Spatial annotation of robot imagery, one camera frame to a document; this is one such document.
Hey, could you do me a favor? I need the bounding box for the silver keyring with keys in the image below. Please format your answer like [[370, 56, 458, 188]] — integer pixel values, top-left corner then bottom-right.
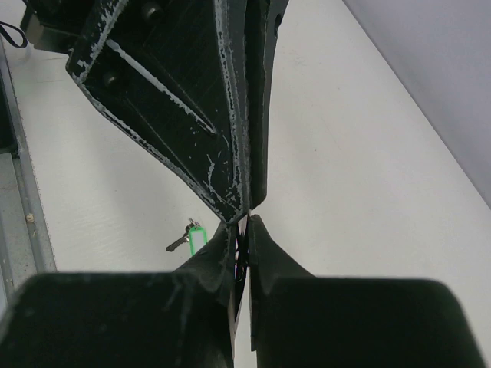
[[234, 213, 250, 337]]

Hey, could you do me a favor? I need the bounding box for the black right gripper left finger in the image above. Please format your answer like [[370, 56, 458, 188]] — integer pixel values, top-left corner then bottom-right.
[[1, 225, 236, 367]]

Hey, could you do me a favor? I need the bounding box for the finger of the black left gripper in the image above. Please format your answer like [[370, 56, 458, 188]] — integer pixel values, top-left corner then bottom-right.
[[66, 1, 250, 223], [245, 0, 288, 203]]

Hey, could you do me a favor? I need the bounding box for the key with green tag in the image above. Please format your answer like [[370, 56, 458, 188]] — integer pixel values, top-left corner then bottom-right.
[[166, 218, 208, 256]]

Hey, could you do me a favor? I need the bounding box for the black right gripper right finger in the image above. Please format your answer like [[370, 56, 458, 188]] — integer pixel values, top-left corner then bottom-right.
[[247, 215, 485, 367]]

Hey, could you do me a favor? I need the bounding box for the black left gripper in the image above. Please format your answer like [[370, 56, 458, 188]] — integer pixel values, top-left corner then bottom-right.
[[21, 0, 95, 52]]

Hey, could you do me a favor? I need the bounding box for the metal mounting rail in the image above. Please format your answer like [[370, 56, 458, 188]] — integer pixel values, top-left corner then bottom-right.
[[1, 47, 57, 312]]

